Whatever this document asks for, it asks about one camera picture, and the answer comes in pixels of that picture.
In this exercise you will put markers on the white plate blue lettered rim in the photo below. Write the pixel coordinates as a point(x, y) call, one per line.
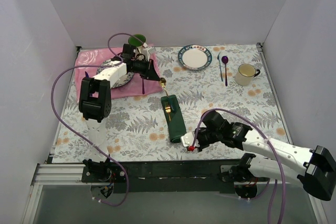
point(194, 57)

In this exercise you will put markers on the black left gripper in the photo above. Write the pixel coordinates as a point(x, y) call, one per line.
point(148, 69)

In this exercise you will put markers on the cream enamel mug black handle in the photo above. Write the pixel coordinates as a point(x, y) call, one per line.
point(246, 74)

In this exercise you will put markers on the dark green cloth napkin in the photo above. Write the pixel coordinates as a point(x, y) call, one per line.
point(176, 127)

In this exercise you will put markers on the pink cloth placemat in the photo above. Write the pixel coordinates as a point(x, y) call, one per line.
point(97, 57)

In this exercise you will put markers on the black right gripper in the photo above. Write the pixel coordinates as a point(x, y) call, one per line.
point(199, 139)

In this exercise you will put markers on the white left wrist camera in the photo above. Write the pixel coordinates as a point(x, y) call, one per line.
point(147, 50)

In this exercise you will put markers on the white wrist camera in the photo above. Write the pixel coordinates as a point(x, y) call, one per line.
point(147, 50)
point(187, 141)

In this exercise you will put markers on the floral patterned tablecloth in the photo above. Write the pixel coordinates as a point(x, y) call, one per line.
point(136, 129)

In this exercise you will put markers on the purple metallic spoon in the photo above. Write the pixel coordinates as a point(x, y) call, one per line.
point(225, 62)

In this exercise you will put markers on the purple metallic fork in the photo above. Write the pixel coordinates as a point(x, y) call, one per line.
point(143, 88)

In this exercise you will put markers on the gold spoon teal handle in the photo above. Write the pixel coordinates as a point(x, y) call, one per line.
point(163, 85)

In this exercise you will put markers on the green interior ceramic mug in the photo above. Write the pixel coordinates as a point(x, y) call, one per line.
point(137, 40)

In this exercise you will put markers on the silver aluminium frame rail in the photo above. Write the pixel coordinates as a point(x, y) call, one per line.
point(58, 174)

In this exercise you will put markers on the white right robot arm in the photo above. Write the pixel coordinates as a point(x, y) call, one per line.
point(314, 169)

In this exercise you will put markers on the blue metallic teaspoon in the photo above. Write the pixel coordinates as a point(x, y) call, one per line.
point(220, 68)

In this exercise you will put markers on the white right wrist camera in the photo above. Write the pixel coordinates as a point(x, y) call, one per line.
point(187, 141)

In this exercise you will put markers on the gold fork teal handle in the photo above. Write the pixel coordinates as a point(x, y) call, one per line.
point(168, 110)

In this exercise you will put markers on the blue floral patterned plate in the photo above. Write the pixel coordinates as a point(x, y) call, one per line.
point(123, 80)

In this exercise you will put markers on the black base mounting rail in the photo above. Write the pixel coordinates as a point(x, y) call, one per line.
point(162, 176)

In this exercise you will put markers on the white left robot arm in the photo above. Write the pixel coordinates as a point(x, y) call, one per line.
point(95, 102)

